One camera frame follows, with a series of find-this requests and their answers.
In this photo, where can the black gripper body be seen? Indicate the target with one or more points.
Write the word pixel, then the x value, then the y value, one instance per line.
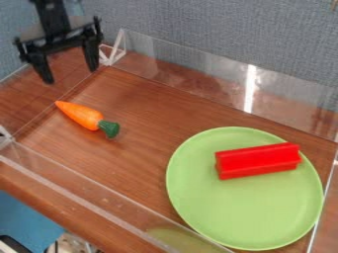
pixel 84 33

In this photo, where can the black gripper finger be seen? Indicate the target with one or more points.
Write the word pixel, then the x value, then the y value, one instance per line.
pixel 40 64
pixel 91 54

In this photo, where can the orange toy carrot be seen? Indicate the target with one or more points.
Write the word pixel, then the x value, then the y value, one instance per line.
pixel 88 118

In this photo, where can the red plastic block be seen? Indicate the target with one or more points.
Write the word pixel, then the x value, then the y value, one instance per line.
pixel 258 160

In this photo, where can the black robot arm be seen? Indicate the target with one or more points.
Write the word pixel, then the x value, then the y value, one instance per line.
pixel 56 33

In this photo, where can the green round plate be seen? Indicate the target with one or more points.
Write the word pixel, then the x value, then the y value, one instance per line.
pixel 254 213

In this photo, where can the clear acrylic enclosure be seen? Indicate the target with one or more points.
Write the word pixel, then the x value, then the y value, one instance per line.
pixel 102 186

